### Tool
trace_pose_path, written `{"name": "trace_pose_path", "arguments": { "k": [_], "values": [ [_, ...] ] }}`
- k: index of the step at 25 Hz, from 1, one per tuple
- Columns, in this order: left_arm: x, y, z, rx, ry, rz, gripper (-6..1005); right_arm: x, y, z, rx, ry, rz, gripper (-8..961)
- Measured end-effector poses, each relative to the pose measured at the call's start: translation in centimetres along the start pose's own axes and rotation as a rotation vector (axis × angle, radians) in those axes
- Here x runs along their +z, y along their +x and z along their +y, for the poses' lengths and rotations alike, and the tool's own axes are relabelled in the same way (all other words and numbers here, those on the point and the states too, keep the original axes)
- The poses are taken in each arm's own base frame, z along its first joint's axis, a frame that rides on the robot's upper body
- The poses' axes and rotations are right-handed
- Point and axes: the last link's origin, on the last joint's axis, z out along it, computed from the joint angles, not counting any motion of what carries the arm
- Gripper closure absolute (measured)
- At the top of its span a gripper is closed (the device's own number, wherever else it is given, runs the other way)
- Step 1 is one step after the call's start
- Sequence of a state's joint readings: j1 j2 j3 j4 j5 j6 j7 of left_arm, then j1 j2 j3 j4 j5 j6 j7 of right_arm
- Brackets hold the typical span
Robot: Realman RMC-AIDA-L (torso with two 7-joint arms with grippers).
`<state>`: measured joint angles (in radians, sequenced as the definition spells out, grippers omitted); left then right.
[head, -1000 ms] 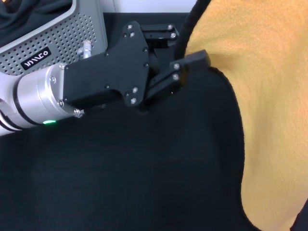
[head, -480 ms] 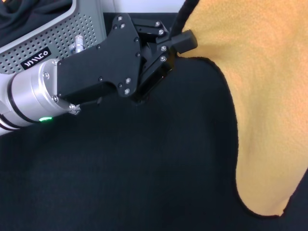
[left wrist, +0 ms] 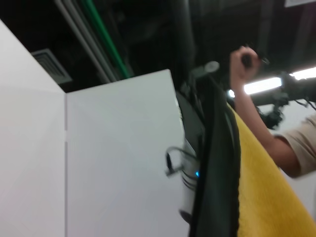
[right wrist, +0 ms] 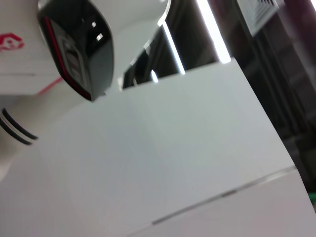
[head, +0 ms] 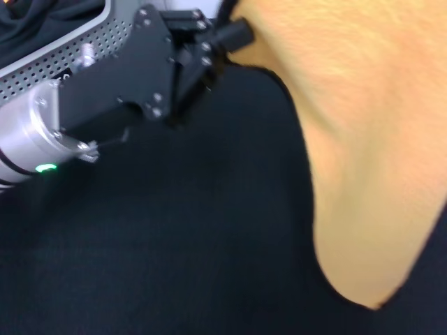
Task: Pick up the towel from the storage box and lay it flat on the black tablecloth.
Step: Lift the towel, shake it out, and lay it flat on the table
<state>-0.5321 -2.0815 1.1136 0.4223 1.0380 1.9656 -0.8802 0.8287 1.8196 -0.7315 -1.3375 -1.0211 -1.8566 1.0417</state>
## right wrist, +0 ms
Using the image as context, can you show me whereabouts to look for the white ceiling air vent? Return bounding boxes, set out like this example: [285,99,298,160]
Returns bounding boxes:
[237,0,284,36]

